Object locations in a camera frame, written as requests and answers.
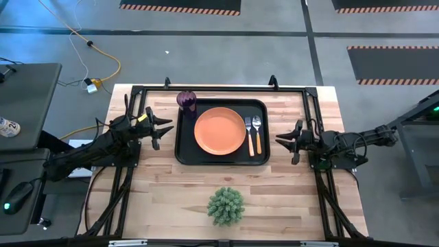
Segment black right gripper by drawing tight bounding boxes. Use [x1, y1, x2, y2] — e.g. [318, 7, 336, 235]
[274, 119, 316, 165]

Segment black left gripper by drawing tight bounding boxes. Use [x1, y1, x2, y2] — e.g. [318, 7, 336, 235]
[134, 106, 175, 152]

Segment spoon with orange handle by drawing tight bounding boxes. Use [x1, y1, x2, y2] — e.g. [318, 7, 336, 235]
[252, 115, 263, 155]

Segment purple translucent cup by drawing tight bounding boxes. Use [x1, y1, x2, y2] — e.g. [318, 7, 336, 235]
[176, 90, 198, 120]

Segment fork with orange handle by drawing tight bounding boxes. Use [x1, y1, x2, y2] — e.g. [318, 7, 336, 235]
[244, 116, 256, 158]

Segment orange round plate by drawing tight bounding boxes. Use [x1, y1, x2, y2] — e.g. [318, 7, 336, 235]
[193, 106, 247, 156]

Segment black rectangular tray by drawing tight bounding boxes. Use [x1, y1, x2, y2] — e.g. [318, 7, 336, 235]
[174, 97, 271, 167]

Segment white printed paper sheet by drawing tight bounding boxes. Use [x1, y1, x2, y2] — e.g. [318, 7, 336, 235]
[67, 139, 97, 178]

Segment green artificial plant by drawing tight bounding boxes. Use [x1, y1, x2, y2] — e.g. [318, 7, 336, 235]
[206, 186, 246, 228]

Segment black mat with striped edge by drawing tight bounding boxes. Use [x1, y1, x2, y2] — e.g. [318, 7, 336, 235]
[331, 0, 439, 14]
[119, 0, 242, 16]
[346, 45, 439, 86]

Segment black stand with green light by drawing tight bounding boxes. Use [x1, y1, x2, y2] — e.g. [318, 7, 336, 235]
[387, 89, 439, 200]

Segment large grey desk top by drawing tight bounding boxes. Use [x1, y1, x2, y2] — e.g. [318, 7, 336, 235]
[0, 62, 63, 152]

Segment small grey desk top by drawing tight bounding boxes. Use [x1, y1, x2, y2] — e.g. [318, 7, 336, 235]
[0, 148, 51, 236]

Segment small metal caster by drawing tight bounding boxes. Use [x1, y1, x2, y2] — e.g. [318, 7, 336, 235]
[36, 217, 53, 231]

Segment white printed can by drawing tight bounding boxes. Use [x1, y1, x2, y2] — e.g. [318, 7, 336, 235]
[0, 117, 21, 139]

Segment black computer mouse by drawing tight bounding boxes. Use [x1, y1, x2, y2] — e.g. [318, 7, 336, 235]
[2, 181, 34, 216]

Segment black tool on desk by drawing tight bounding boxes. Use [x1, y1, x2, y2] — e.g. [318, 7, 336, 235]
[0, 64, 17, 84]

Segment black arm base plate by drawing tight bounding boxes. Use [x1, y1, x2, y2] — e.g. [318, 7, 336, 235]
[307, 143, 359, 172]
[91, 140, 142, 169]

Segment black metal table frame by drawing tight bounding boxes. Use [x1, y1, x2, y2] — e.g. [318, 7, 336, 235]
[78, 74, 368, 241]

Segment short yellow cable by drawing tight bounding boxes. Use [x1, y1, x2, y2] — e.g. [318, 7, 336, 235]
[59, 124, 104, 141]

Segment long yellow floor cable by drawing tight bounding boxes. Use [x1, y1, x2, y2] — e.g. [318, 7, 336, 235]
[36, 0, 122, 83]

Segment black looped cable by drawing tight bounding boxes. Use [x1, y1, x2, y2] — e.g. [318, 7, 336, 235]
[83, 166, 108, 235]

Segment silver metal bracket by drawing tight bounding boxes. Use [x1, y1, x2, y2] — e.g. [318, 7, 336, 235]
[300, 240, 340, 247]
[108, 239, 149, 247]

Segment thin white floor cable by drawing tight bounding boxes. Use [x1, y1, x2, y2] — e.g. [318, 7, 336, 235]
[67, 0, 91, 86]

